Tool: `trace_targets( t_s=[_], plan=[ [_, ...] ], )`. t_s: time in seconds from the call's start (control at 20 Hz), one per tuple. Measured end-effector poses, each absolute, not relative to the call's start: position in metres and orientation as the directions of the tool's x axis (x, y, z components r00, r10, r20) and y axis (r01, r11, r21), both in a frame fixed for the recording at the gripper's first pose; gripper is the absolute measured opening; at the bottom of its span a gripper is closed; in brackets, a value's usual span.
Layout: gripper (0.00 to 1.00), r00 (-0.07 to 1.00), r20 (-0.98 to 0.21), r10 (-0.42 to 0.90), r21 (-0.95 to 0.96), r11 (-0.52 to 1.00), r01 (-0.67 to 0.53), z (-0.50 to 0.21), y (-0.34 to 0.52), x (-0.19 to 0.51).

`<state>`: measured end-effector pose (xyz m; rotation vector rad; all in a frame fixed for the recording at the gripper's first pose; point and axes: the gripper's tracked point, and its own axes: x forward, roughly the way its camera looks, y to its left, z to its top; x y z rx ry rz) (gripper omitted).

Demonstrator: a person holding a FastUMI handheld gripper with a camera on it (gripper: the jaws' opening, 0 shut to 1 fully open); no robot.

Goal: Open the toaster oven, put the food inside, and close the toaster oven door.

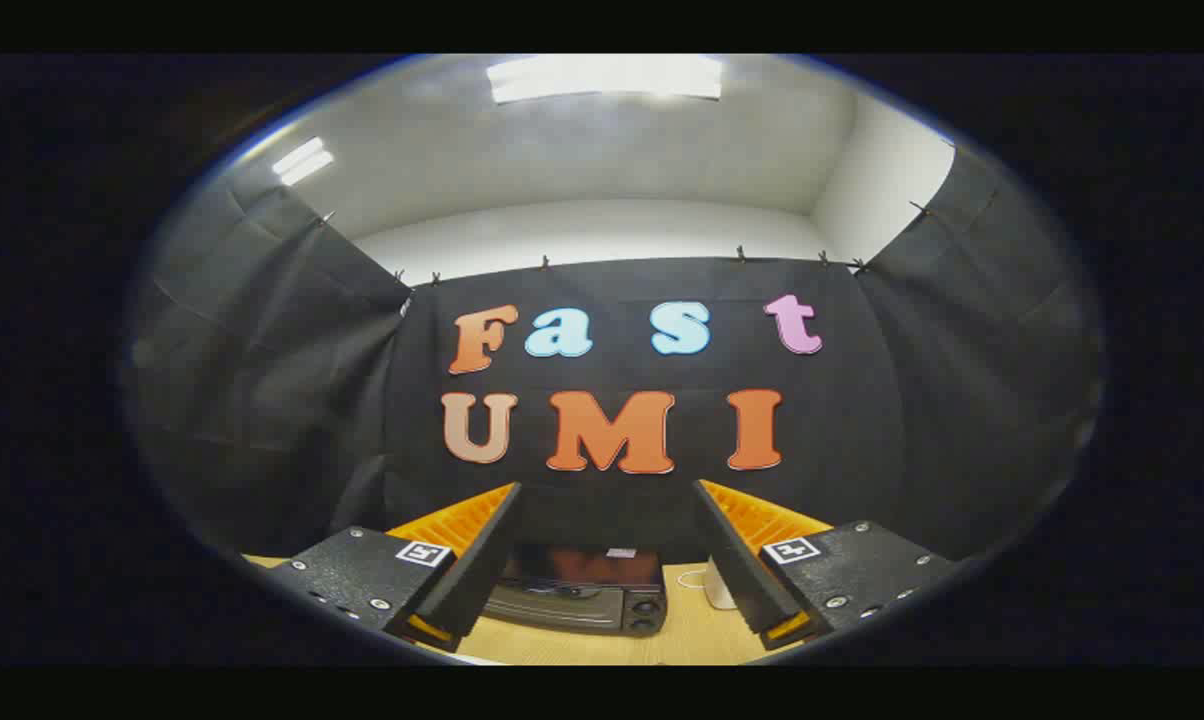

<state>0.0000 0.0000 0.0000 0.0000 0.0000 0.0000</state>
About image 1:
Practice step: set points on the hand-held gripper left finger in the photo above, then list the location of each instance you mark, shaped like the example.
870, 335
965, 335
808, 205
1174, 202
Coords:
482, 560

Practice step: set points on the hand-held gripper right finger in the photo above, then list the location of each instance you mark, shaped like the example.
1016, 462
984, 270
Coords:
737, 560

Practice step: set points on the black toaster oven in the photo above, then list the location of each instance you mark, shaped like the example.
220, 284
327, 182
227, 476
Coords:
652, 585

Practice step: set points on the glass toaster oven door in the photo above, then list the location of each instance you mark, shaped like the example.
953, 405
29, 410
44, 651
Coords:
562, 605

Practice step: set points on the white bread toaster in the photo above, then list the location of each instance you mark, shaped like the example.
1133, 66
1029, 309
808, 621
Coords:
720, 590

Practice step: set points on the black oven knob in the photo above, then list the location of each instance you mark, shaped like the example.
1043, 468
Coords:
645, 625
647, 606

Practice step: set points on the row of small cloth clips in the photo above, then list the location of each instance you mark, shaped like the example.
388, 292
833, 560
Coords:
544, 262

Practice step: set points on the small ceiling light panel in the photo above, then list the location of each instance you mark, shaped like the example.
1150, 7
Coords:
303, 161

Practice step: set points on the large ceiling light panel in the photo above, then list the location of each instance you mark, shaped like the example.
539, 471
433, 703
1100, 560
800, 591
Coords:
607, 77

